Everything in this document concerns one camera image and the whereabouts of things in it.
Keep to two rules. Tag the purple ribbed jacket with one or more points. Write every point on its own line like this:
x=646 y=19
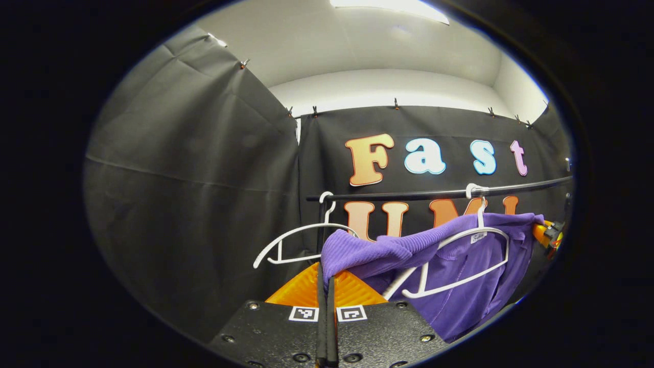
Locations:
x=475 y=306

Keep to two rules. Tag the large ceiling light panel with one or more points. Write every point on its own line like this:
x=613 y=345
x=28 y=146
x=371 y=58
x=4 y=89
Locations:
x=388 y=6

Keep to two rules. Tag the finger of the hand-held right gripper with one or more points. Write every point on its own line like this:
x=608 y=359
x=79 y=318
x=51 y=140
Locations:
x=542 y=233

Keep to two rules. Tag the black backdrop cloth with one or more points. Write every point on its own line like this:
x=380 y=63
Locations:
x=204 y=204

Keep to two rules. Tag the black clothes rack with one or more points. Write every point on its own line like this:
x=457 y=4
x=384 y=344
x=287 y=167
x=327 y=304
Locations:
x=409 y=194

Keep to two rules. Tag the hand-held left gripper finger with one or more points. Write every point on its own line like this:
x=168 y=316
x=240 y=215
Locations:
x=332 y=337
x=321 y=332

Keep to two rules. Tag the white clothes hanger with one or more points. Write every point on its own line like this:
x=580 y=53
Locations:
x=330 y=210
x=481 y=214

